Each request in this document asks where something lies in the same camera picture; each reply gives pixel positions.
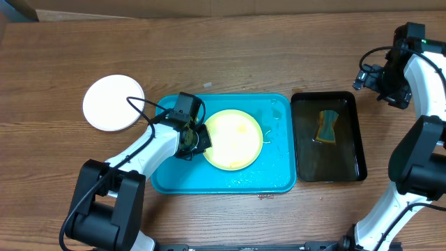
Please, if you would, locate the yellow plate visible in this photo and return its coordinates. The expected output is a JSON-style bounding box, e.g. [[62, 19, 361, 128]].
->
[[204, 109, 263, 171]]

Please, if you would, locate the green yellow sponge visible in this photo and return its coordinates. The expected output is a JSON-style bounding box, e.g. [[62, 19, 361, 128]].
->
[[314, 110, 339, 144]]

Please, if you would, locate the white plate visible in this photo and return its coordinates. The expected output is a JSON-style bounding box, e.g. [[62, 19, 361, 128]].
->
[[82, 75, 145, 132]]

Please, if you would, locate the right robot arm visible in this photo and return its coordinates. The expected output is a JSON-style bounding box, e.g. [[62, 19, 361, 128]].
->
[[329, 22, 445, 250]]

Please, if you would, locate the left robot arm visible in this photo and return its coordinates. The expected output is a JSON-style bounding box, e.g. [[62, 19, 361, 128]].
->
[[59, 92, 211, 251]]

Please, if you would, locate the teal plastic tray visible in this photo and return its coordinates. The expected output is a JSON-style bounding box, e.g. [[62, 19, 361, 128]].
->
[[151, 93, 297, 194]]

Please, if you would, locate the black water tray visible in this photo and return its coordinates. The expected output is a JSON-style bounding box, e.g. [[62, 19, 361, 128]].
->
[[291, 91, 367, 182]]

